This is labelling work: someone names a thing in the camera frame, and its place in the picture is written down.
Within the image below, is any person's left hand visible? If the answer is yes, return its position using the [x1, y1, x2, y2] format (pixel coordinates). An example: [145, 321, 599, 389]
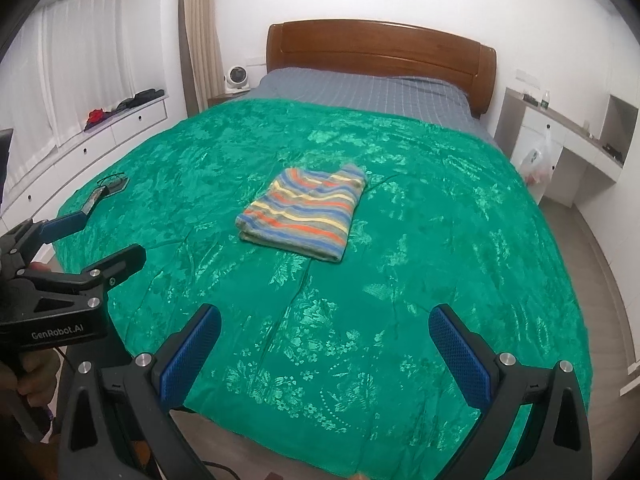
[0, 349, 60, 403]

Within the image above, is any grey checked bed sheet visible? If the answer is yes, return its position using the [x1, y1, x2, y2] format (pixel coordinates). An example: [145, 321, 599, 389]
[222, 67, 501, 148]

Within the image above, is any white sheer curtain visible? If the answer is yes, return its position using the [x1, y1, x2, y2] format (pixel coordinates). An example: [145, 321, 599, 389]
[0, 0, 137, 201]

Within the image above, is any small white fan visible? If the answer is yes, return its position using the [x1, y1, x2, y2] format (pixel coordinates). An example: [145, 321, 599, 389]
[223, 65, 251, 94]

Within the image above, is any beige curtain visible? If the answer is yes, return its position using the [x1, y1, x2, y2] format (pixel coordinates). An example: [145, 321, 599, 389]
[178, 0, 224, 116]

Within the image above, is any brown wooden nightstand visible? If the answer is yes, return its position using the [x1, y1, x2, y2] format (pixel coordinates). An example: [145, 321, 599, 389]
[207, 91, 251, 108]

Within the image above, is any white drawer cabinet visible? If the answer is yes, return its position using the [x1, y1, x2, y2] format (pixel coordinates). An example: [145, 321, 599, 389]
[0, 95, 168, 231]

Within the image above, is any white built-in desk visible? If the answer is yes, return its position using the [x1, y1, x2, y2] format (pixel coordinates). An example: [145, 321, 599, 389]
[495, 86, 640, 208]

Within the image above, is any red cloth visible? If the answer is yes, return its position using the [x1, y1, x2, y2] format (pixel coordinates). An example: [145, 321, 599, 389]
[84, 108, 117, 132]

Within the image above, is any striped knit sweater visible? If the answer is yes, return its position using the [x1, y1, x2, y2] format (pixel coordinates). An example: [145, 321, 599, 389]
[236, 162, 367, 263]

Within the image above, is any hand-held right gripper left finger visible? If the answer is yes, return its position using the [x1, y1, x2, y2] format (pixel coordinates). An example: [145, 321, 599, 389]
[57, 303, 222, 480]

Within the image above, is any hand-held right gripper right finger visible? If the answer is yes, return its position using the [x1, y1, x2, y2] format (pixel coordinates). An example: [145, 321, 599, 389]
[428, 304, 593, 480]

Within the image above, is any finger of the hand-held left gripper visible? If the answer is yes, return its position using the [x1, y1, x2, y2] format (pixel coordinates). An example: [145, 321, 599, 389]
[0, 211, 90, 267]
[15, 244, 147, 312]

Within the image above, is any white plastic bag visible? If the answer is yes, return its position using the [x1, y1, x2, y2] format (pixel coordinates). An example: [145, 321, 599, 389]
[520, 127, 556, 187]

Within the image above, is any dark clothes pile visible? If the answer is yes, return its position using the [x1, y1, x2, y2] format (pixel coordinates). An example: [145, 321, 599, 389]
[111, 88, 166, 111]

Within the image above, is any green patterned bedspread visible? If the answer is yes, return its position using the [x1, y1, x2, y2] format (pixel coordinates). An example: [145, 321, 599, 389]
[52, 97, 595, 478]

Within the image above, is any brown wooden headboard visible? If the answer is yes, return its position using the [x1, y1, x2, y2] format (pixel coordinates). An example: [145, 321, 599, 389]
[266, 20, 498, 120]

